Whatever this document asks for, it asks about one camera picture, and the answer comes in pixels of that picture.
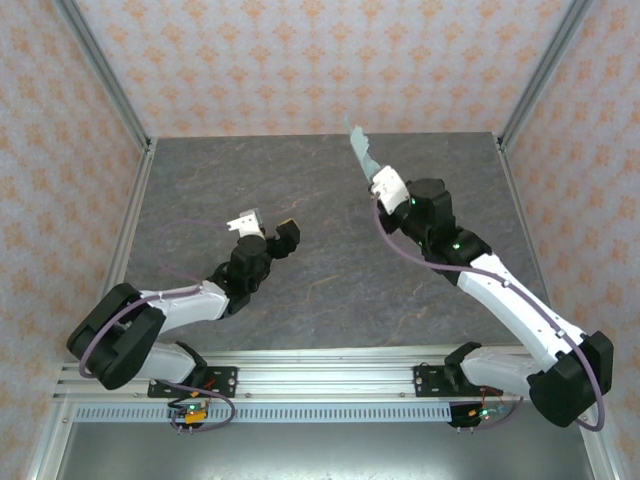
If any grey metal sheet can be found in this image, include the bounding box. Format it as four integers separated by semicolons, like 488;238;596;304
54;422;599;480

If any aluminium lower frame rail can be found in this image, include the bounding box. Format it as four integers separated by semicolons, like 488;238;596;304
572;419;621;480
24;399;76;480

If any aluminium frame post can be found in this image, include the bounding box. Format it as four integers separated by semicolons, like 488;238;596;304
53;0;152;152
499;0;596;149

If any aluminium table side rail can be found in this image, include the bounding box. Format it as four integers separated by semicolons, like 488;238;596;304
494;133;554;311
97;138;159;301

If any teal paper box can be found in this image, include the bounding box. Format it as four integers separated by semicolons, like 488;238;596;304
343;115;384;184

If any grey slotted cable duct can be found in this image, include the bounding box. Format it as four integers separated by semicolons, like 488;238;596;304
74;403;454;424

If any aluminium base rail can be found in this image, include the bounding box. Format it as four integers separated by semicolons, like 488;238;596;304
52;348;539;402

